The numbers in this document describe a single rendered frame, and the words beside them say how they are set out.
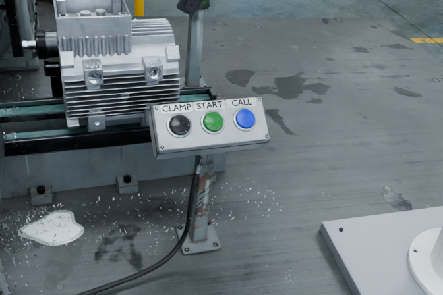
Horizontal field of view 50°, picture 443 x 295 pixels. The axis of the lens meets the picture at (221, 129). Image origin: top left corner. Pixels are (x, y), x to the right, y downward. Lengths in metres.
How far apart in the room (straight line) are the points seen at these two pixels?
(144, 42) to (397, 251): 0.58
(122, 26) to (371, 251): 0.58
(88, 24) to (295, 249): 0.53
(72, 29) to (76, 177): 0.30
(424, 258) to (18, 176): 0.74
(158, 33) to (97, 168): 0.29
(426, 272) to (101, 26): 0.68
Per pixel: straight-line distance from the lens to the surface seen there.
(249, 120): 0.71
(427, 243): 0.95
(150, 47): 0.87
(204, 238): 0.87
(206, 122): 0.69
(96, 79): 0.82
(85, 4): 0.92
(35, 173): 0.96
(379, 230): 0.95
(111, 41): 0.84
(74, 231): 0.91
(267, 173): 1.05
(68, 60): 0.83
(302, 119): 1.25
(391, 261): 0.91
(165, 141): 0.68
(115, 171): 0.97
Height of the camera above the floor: 1.45
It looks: 34 degrees down
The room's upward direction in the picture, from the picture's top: 7 degrees clockwise
